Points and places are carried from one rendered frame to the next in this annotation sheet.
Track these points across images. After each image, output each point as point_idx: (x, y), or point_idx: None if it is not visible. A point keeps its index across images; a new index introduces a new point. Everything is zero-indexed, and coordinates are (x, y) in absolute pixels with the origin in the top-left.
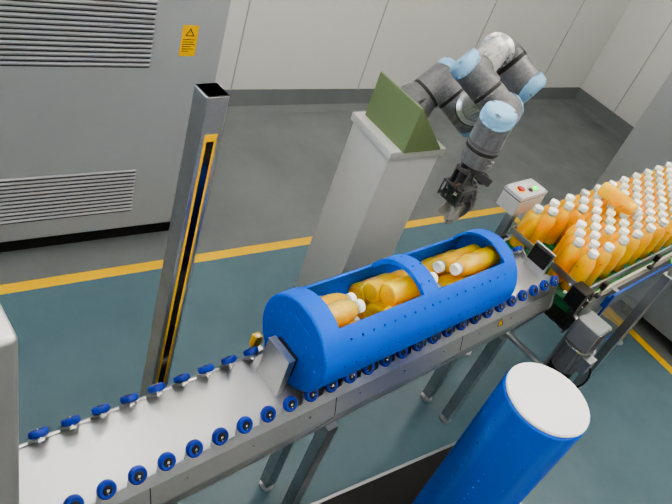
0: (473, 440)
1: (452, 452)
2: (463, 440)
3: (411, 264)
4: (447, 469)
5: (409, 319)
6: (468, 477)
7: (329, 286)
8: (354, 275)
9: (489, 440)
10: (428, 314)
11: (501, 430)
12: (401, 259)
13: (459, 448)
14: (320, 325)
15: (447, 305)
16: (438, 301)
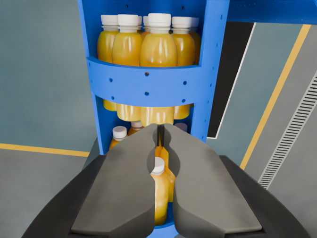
0: (270, 16)
1: (242, 6)
2: (254, 8)
3: (142, 91)
4: (242, 14)
5: (205, 129)
6: (268, 22)
7: (103, 140)
8: (97, 110)
9: (294, 22)
10: (212, 93)
11: (313, 24)
12: (120, 92)
13: (251, 11)
14: (173, 236)
15: (220, 47)
16: (212, 72)
